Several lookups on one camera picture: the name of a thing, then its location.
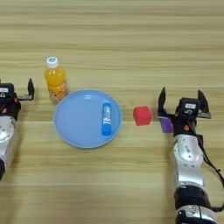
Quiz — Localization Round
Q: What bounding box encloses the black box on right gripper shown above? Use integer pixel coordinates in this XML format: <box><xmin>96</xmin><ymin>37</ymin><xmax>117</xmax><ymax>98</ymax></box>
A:
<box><xmin>178</xmin><ymin>97</ymin><xmax>201</xmax><ymax>116</ymax></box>

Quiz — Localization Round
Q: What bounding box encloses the blue glue stick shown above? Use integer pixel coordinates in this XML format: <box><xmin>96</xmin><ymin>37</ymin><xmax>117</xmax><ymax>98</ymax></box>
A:
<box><xmin>101</xmin><ymin>101</ymin><xmax>113</xmax><ymax>137</ymax></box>

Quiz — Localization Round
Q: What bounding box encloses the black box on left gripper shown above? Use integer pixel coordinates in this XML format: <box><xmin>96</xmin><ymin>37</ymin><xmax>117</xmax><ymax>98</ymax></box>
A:
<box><xmin>0</xmin><ymin>82</ymin><xmax>16</xmax><ymax>99</ymax></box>

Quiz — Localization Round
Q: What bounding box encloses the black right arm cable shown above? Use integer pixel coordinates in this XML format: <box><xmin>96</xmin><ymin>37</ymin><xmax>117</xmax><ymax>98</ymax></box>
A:
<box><xmin>187</xmin><ymin>115</ymin><xmax>224</xmax><ymax>213</ymax></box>

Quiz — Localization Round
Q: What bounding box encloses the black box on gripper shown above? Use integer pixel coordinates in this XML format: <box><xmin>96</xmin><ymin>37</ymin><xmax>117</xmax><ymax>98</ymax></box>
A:
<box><xmin>0</xmin><ymin>82</ymin><xmax>16</xmax><ymax>99</ymax></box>
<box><xmin>178</xmin><ymin>97</ymin><xmax>201</xmax><ymax>116</ymax></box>

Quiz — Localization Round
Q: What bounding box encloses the red cube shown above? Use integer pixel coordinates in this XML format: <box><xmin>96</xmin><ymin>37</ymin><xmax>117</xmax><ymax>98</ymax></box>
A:
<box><xmin>132</xmin><ymin>105</ymin><xmax>153</xmax><ymax>127</ymax></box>

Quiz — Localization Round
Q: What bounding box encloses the light blue round plate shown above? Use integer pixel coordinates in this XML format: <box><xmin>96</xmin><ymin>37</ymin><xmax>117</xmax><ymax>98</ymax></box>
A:
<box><xmin>52</xmin><ymin>88</ymin><xmax>123</xmax><ymax>150</ymax></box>

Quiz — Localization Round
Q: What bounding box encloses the orange juice bottle white cap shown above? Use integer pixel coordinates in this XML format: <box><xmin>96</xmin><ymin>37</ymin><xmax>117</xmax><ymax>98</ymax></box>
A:
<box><xmin>44</xmin><ymin>56</ymin><xmax>70</xmax><ymax>105</ymax></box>

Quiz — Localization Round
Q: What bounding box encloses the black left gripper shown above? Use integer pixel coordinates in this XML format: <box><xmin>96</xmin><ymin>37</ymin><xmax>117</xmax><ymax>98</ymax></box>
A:
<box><xmin>0</xmin><ymin>77</ymin><xmax>36</xmax><ymax>121</ymax></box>

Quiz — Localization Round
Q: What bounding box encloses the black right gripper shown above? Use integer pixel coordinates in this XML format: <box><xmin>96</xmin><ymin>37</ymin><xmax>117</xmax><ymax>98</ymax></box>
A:
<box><xmin>157</xmin><ymin>87</ymin><xmax>213</xmax><ymax>138</ymax></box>

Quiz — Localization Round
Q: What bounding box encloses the purple rectangular block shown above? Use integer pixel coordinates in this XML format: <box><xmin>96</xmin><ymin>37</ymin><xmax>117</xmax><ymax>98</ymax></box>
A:
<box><xmin>159</xmin><ymin>108</ymin><xmax>175</xmax><ymax>134</ymax></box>

